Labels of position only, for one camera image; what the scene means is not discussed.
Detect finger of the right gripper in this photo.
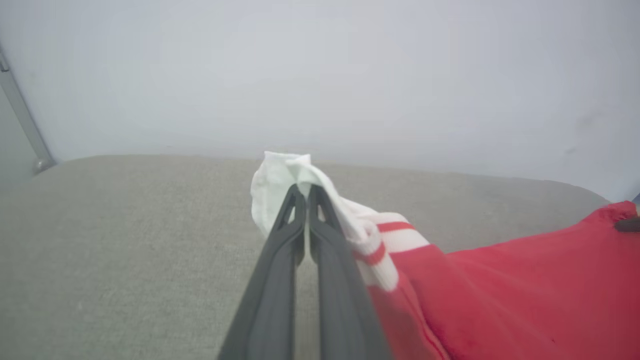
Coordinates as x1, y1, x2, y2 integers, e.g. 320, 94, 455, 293
613, 215, 640, 233

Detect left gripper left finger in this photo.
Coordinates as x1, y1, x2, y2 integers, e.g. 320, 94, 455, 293
217, 183, 307, 360

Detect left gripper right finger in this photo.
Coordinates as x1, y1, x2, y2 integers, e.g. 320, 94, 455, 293
306, 184, 394, 360

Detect red and white garment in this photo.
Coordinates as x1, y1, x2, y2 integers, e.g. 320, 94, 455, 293
250, 151, 640, 360

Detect grey fabric cushion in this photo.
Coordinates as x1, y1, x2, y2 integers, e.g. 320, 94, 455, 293
0, 154, 614, 360

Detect grey metal pole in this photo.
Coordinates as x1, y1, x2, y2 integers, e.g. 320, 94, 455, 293
0, 47, 56, 175

